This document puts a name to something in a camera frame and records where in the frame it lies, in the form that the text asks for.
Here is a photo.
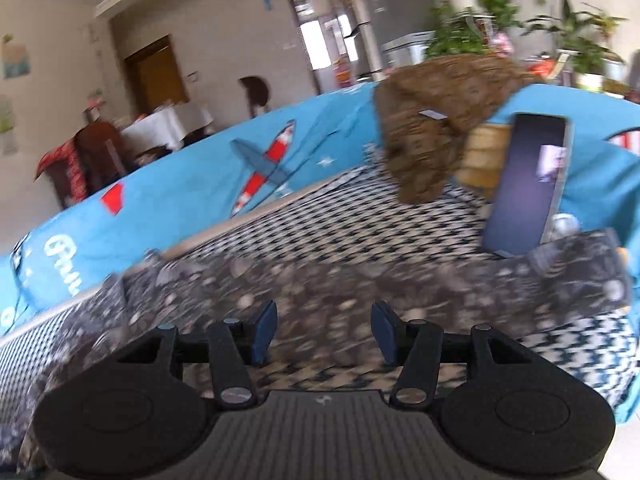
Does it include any brown fuzzy cushion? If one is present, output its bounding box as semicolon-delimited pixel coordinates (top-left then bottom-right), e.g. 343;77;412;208
375;55;546;206

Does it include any smartphone with dark screen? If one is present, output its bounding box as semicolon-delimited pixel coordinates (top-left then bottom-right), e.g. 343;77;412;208
482;112;573;256

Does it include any houndstooth sofa seat mat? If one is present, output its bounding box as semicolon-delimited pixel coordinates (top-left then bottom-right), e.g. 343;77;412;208
0;165;640;411

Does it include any open doorway frame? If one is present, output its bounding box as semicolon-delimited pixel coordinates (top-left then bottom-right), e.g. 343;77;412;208
287;0;351;96

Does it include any table with white tablecloth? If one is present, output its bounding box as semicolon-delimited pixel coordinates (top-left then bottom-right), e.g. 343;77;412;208
120;105;215;151

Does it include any brown wooden door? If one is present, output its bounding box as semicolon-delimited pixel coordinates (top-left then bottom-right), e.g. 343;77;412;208
124;35;188;113

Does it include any beige cushion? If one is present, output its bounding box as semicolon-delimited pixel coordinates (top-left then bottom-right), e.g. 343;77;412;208
460;122;516;201

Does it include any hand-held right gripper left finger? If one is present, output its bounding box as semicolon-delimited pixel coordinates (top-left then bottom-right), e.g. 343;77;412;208
116;301;278;407

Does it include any dark wooden chair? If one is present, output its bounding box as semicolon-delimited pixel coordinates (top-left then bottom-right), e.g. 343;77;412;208
239;76;273;118
75;121;128;191
35;140;88;201

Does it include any white chest freezer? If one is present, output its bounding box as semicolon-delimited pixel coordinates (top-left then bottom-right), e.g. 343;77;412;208
382;31;436;68

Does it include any grey refrigerator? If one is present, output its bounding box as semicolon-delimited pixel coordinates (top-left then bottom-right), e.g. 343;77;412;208
350;0;441;81

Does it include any pastel picture wall sticker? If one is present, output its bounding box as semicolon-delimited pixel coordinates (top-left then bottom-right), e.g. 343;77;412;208
2;35;31;81

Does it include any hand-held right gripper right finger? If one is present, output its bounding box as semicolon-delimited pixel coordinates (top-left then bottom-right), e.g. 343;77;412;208
371;301;531;407

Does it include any blue printed sofa cover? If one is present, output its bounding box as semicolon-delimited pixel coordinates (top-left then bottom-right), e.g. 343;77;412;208
0;82;640;426

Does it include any lavender pot wall sticker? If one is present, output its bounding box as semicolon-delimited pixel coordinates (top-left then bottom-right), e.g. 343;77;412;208
0;97;18;156

